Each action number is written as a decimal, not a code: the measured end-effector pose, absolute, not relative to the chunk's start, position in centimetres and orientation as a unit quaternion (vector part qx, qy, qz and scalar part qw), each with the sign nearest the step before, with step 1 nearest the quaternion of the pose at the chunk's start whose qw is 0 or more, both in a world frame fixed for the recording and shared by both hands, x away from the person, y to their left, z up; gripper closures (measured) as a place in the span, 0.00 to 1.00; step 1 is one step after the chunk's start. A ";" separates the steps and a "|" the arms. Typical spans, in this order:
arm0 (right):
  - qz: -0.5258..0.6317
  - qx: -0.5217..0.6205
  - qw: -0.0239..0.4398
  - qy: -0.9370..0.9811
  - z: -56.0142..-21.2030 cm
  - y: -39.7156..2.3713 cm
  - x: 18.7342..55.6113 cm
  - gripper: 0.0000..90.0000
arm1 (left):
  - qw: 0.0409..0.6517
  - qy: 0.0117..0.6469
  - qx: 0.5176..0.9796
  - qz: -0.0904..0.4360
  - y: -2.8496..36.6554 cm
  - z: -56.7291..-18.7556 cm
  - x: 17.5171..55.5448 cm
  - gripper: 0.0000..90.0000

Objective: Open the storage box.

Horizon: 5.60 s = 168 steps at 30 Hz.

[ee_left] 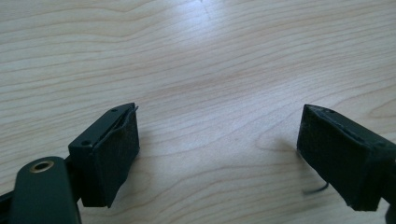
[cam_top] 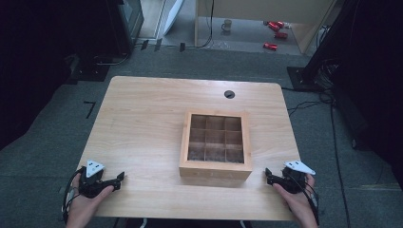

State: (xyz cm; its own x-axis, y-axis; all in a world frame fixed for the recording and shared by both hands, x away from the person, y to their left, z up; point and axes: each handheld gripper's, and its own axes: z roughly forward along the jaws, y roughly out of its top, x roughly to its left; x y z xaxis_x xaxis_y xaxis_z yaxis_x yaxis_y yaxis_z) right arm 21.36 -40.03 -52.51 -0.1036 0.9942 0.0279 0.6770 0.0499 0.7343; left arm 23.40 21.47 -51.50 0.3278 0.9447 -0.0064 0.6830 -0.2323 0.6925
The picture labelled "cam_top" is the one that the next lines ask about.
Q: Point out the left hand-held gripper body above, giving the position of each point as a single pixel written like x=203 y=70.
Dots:
x=92 y=185

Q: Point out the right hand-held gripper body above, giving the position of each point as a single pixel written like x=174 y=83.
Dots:
x=296 y=182

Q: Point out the wooden box with grid compartments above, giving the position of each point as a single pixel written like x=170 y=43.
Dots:
x=215 y=172

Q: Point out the person's left hand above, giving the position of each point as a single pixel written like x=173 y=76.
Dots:
x=83 y=209

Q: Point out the person's right hand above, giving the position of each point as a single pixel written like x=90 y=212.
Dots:
x=297 y=207

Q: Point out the black angled tape mark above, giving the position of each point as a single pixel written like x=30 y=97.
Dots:
x=91 y=106

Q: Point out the black round table grommet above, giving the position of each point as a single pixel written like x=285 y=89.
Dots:
x=229 y=94

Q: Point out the black metal stand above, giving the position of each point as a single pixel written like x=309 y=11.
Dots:
x=309 y=77

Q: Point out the red can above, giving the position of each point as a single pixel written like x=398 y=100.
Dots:
x=281 y=35
x=275 y=25
x=270 y=46

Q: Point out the dark curtain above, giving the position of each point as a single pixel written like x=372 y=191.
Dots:
x=377 y=82
x=38 y=69

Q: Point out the black tape strip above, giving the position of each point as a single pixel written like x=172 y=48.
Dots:
x=144 y=44
x=182 y=47

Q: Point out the black monitor cabinet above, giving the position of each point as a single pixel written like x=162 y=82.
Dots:
x=126 y=25

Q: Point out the grey mug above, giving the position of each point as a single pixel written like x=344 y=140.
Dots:
x=226 y=25

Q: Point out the white board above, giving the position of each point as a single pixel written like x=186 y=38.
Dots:
x=173 y=14

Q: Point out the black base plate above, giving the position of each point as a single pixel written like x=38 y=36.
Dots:
x=90 y=71

